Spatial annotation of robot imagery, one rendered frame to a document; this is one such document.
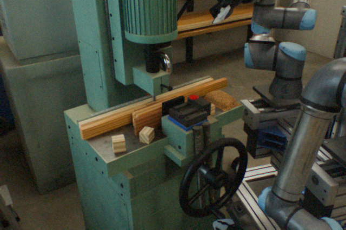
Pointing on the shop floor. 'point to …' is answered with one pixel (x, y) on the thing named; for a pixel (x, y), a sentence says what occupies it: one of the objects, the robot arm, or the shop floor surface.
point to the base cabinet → (120, 202)
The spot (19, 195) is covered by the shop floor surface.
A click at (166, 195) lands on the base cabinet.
